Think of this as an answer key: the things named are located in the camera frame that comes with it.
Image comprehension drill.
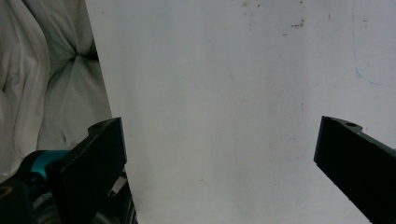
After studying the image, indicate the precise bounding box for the white crumpled cloth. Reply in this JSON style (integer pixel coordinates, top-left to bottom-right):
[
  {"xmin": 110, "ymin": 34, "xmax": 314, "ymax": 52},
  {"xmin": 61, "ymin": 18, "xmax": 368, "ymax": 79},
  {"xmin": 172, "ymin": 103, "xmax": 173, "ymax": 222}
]
[{"xmin": 0, "ymin": 0, "xmax": 113, "ymax": 185}]

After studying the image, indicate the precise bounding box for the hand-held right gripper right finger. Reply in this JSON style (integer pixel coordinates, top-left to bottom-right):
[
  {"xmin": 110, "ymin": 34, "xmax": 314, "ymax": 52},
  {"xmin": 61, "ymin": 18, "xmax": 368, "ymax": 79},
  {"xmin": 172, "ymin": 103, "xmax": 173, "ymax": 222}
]
[{"xmin": 313, "ymin": 115, "xmax": 396, "ymax": 224}]

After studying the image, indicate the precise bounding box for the black and teal device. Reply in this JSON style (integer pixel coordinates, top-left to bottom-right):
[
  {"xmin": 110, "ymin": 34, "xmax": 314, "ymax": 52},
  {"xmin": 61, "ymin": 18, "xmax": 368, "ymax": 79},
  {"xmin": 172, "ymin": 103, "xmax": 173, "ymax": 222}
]
[{"xmin": 0, "ymin": 149, "xmax": 138, "ymax": 224}]

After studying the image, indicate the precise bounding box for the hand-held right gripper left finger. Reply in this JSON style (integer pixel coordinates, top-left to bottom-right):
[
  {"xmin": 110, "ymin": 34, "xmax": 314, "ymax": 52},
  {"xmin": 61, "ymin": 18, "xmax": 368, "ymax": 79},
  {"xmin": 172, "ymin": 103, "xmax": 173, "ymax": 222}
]
[{"xmin": 46, "ymin": 117, "xmax": 128, "ymax": 224}]

